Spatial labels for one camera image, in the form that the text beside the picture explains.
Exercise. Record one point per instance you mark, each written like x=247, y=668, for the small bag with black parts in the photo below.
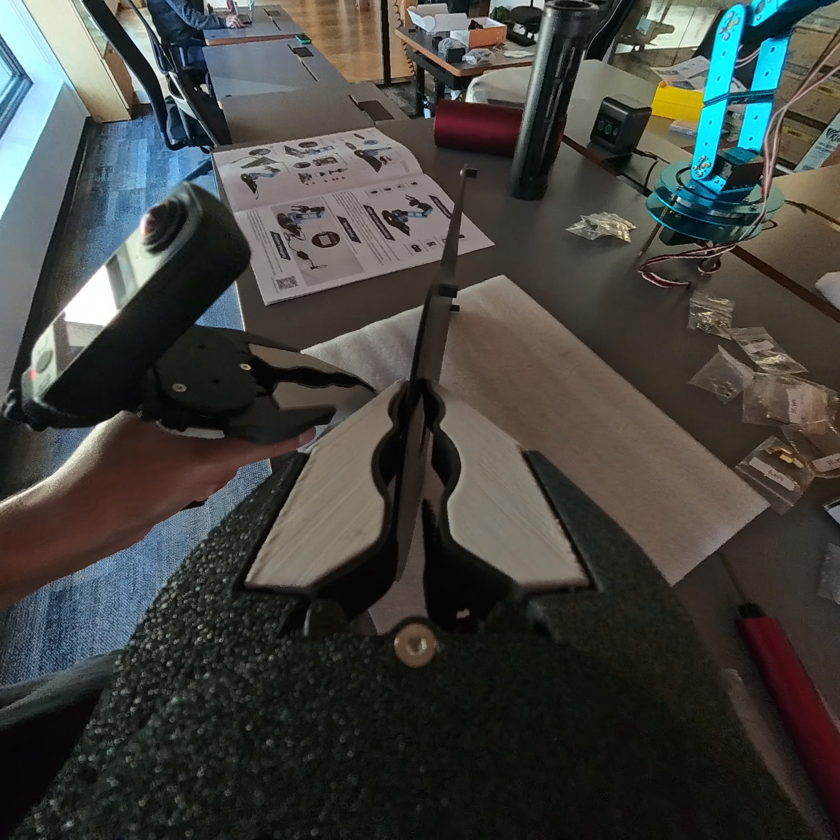
x=600, y=226

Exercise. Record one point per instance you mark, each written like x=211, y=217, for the wooden table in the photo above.
x=459, y=56

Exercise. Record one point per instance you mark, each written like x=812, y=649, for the person's black clothing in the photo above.
x=39, y=774

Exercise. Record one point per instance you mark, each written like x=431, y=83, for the open instruction booklet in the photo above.
x=341, y=197

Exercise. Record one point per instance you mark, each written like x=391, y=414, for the white foam sheet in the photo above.
x=558, y=426

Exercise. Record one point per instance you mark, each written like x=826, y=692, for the blue toy robot arm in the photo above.
x=689, y=197

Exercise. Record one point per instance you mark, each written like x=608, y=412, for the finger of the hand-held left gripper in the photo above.
x=282, y=361
x=289, y=420

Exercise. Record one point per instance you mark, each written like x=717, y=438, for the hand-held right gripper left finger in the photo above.
x=321, y=512

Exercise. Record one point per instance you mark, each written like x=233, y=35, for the light grey neighbouring desk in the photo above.
x=295, y=115
x=269, y=65

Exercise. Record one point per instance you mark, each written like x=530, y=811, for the black office chair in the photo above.
x=184, y=98

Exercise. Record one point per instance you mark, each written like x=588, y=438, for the dark grey desk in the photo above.
x=590, y=295

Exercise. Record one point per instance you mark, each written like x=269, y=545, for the small grey labelled bag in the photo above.
x=830, y=574

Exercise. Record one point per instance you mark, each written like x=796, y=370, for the small bag with silver nuts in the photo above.
x=720, y=375

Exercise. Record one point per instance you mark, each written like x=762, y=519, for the person's left hand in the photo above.
x=184, y=472

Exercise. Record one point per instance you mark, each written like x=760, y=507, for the small bag with brass parts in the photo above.
x=774, y=474

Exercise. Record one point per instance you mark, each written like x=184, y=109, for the small clear parts bag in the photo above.
x=768, y=349
x=784, y=400
x=814, y=446
x=710, y=313

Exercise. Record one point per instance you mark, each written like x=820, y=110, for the small white foam piece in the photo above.
x=828, y=289

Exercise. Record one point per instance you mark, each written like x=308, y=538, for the yellow box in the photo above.
x=679, y=102

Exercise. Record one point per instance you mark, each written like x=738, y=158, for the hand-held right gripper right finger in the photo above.
x=512, y=518

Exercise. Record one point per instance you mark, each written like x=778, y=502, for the tall black cylinder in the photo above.
x=551, y=98

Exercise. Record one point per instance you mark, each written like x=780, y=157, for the small black box device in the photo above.
x=617, y=124

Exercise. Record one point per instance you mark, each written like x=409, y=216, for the dark red metal cylinder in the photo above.
x=479, y=128

